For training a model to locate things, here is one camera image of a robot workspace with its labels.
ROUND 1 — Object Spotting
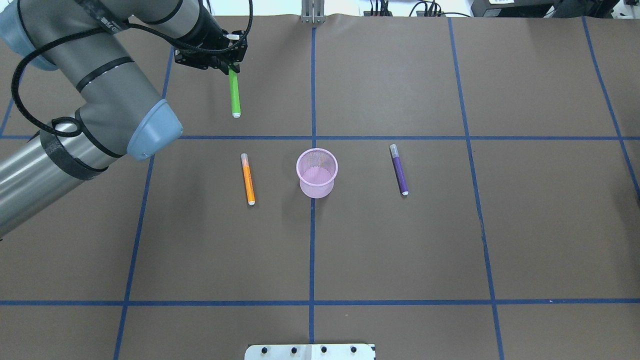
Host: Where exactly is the orange marker pen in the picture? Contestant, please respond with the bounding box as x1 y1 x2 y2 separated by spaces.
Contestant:
240 153 256 207

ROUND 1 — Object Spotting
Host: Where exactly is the pink mesh pen holder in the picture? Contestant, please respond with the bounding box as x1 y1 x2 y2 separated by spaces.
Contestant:
295 148 339 199

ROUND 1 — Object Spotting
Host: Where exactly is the aluminium frame post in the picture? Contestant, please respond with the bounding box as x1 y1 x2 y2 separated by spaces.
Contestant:
300 0 326 25

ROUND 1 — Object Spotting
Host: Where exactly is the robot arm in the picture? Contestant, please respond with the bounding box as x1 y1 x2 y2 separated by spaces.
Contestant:
1 0 253 236

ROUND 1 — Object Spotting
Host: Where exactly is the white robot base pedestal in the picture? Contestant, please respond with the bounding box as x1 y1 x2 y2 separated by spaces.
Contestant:
244 343 377 360

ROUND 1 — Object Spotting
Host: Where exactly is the purple marker pen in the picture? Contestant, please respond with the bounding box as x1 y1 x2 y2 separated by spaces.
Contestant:
390 143 409 197

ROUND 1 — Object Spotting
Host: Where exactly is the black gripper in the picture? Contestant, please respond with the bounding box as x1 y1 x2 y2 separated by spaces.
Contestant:
174 30 249 71

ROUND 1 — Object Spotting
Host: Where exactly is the green marker pen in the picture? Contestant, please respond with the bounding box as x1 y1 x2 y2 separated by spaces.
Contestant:
228 68 242 119

